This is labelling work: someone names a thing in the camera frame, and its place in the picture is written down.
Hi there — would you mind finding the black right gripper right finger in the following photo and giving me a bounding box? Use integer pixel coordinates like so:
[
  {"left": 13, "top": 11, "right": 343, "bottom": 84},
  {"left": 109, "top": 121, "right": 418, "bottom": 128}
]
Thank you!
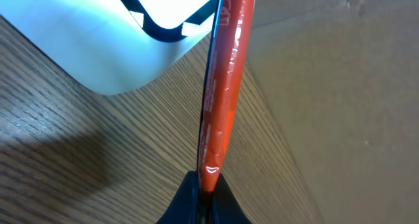
[{"left": 211, "top": 174, "right": 251, "bottom": 224}]

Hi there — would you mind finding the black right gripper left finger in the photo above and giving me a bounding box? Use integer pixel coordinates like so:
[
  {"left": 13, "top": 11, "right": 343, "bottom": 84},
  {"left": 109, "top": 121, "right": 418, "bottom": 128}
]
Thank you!
[{"left": 156, "top": 171, "right": 198, "bottom": 224}]

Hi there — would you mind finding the red stick sachet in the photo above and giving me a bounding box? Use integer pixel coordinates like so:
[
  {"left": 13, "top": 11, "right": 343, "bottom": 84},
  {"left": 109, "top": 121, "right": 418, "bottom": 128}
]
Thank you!
[{"left": 197, "top": 0, "right": 255, "bottom": 193}]

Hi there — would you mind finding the white barcode scanner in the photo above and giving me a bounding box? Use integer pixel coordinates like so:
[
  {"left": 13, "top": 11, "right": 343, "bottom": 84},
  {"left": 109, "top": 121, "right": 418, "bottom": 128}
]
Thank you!
[{"left": 1, "top": 0, "right": 217, "bottom": 95}]

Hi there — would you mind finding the cardboard back wall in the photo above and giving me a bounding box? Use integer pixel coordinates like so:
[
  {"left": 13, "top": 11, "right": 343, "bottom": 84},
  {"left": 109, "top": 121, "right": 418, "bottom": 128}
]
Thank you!
[{"left": 247, "top": 0, "right": 418, "bottom": 223}]

